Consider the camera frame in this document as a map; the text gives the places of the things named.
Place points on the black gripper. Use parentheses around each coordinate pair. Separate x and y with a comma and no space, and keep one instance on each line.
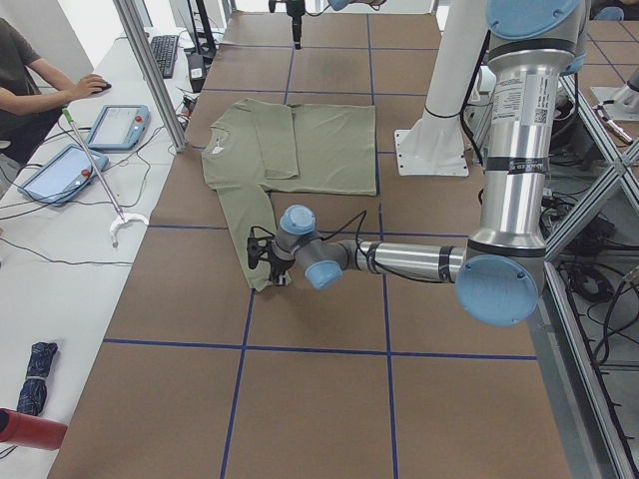
(297,24)
(278,264)

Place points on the olive green long-sleeve shirt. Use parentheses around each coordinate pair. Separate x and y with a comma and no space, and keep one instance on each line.
(258,147)

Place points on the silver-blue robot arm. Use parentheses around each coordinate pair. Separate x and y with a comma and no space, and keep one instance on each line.
(337,5)
(497,275)

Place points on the person's hand on mouse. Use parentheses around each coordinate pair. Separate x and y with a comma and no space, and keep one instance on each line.
(86,86)

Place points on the black power adapter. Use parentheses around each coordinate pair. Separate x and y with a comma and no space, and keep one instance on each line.
(197,71)

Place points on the black keyboard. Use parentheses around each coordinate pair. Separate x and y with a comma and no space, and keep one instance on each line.
(164,49)

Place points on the white reacher grabber stick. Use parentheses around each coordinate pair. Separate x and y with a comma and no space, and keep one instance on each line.
(122,217)

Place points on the black computer mouse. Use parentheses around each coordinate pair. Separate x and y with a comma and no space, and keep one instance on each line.
(103,88)

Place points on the far blue teach pendant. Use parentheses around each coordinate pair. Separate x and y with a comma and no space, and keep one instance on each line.
(118,128)

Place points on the blue teach pendant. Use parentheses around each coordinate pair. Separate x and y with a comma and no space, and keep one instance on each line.
(61,179)
(118,128)

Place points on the near blue teach pendant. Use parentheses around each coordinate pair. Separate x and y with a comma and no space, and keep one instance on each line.
(61,179)

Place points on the seated person in grey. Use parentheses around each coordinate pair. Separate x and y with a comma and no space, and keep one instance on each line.
(18,59)

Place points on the folded dark blue umbrella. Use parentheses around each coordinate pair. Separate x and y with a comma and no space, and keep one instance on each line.
(33,393)

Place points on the red bottle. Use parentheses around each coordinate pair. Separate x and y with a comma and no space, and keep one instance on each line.
(31,431)

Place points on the aluminium frame post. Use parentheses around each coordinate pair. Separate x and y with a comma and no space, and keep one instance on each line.
(140,46)

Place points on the aluminium frame rail right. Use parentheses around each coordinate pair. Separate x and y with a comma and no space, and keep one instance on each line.
(585,333)

